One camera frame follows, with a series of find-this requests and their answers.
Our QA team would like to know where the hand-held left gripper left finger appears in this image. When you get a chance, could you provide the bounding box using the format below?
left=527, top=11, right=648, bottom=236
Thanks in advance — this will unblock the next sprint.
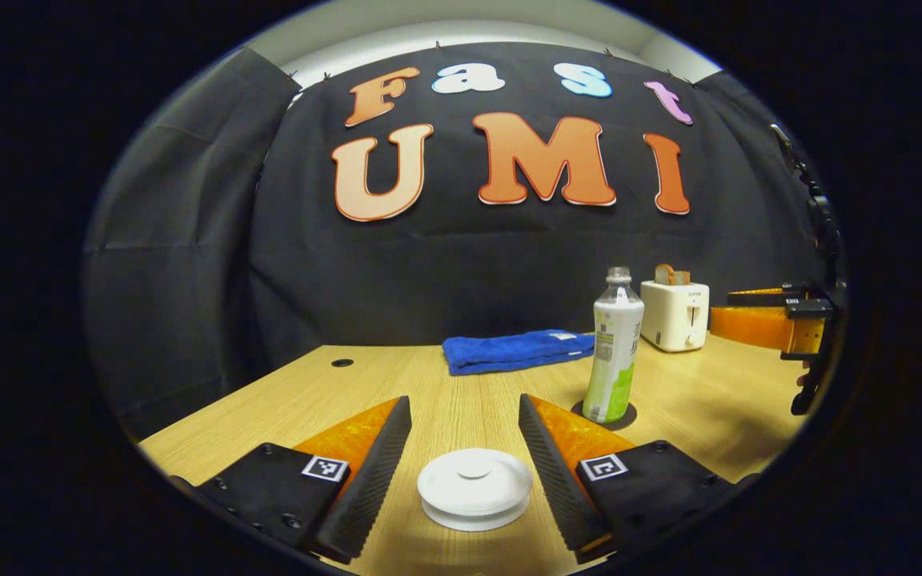
left=198, top=395, right=414, bottom=565

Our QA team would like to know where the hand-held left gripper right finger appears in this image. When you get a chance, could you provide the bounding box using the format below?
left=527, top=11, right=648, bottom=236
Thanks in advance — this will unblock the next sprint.
left=519, top=393, right=743, bottom=564

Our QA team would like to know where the white teacup lid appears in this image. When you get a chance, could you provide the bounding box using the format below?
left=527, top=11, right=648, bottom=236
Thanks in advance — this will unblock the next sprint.
left=417, top=448, right=535, bottom=518

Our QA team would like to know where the round brown coaster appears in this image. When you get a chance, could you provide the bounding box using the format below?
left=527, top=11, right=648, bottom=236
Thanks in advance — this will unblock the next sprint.
left=571, top=400, right=639, bottom=432

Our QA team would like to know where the clear green water bottle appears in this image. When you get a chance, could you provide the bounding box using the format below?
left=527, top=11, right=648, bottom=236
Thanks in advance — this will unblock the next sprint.
left=582, top=266, right=646, bottom=424

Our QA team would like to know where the white toaster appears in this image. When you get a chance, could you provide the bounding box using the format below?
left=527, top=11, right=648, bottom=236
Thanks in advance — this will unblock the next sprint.
left=640, top=280, right=711, bottom=353

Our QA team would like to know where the blue folded towel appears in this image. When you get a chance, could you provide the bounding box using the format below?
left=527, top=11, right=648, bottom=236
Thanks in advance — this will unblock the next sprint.
left=442, top=329, right=595, bottom=377

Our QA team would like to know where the black backdrop cloth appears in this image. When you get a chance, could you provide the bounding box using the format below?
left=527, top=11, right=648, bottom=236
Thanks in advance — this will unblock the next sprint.
left=82, top=44, right=840, bottom=442

